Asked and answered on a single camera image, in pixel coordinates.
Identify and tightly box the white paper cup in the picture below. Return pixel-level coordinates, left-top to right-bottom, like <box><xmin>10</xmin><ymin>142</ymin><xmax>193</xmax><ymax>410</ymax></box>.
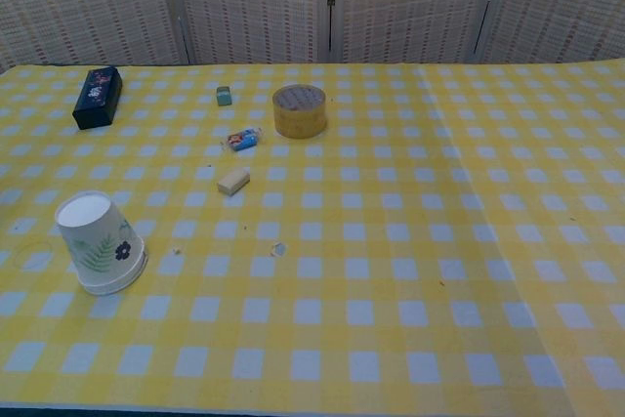
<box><xmin>80</xmin><ymin>251</ymin><xmax>149</xmax><ymax>297</ymax></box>

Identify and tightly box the clear plastic cup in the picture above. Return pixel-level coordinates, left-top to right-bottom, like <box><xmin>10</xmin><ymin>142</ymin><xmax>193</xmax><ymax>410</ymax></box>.
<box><xmin>54</xmin><ymin>190</ymin><xmax>146</xmax><ymax>287</ymax></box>

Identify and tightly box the yellow packing tape roll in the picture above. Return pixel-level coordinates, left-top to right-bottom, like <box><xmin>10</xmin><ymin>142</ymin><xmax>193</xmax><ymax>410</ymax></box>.
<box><xmin>271</xmin><ymin>84</ymin><xmax>328</xmax><ymax>140</ymax></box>

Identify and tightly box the beige eraser block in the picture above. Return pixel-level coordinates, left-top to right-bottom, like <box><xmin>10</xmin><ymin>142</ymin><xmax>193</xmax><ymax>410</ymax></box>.
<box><xmin>217</xmin><ymin>166</ymin><xmax>252</xmax><ymax>197</ymax></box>

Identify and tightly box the blue wrapped candy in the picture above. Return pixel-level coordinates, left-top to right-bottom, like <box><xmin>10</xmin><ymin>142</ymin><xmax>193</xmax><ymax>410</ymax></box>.
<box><xmin>222</xmin><ymin>127</ymin><xmax>265</xmax><ymax>151</ymax></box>

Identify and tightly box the yellow white checkered tablecloth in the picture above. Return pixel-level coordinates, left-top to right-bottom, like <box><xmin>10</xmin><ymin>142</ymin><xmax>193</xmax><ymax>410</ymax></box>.
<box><xmin>423</xmin><ymin>62</ymin><xmax>625</xmax><ymax>417</ymax></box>
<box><xmin>0</xmin><ymin>63</ymin><xmax>578</xmax><ymax>414</ymax></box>

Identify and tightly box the woven folding screen panel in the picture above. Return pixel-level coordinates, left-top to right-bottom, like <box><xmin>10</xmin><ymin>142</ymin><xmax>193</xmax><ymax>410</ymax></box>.
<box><xmin>164</xmin><ymin>0</ymin><xmax>334</xmax><ymax>65</ymax></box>
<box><xmin>0</xmin><ymin>0</ymin><xmax>183</xmax><ymax>71</ymax></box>
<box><xmin>330</xmin><ymin>0</ymin><xmax>510</xmax><ymax>64</ymax></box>
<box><xmin>476</xmin><ymin>0</ymin><xmax>625</xmax><ymax>64</ymax></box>

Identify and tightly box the black printed rectangular box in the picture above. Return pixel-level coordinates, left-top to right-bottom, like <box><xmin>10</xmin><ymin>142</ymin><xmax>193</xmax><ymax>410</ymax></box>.
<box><xmin>71</xmin><ymin>65</ymin><xmax>124</xmax><ymax>132</ymax></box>

